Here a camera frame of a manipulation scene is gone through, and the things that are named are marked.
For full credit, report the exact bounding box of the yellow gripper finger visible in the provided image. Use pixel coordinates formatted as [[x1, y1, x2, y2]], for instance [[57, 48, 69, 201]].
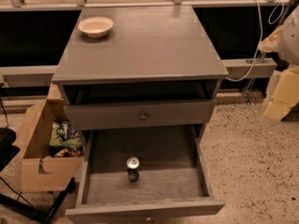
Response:
[[263, 65, 299, 120], [258, 26, 282, 52]]

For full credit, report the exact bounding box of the dark snack bag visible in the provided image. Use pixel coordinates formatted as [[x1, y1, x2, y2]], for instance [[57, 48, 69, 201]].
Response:
[[54, 148, 83, 158]]

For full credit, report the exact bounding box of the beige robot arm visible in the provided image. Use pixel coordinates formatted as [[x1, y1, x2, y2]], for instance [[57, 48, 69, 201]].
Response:
[[258, 6, 299, 121]]

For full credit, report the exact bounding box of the grey wooden drawer cabinet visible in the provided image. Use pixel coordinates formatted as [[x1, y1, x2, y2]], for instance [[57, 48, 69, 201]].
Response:
[[50, 5, 229, 147]]

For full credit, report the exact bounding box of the closed grey upper drawer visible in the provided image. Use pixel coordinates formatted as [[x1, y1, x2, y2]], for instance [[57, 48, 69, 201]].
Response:
[[64, 99, 216, 131]]

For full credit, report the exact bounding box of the blue silver redbull can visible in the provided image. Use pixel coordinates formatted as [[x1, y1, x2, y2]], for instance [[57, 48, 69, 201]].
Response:
[[126, 157, 140, 182]]

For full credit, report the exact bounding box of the brown cardboard box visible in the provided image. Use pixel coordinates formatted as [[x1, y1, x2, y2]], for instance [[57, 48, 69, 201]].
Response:
[[15, 84, 82, 192]]

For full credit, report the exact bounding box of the white ceramic bowl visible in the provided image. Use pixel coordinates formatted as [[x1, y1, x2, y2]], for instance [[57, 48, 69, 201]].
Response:
[[78, 17, 114, 38]]

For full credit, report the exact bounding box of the open grey lower drawer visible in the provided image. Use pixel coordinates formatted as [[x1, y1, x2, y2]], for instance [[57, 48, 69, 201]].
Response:
[[65, 125, 224, 224]]

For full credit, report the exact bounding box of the green snack bag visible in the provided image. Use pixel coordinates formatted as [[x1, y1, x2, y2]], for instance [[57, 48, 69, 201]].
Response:
[[50, 120, 83, 151]]

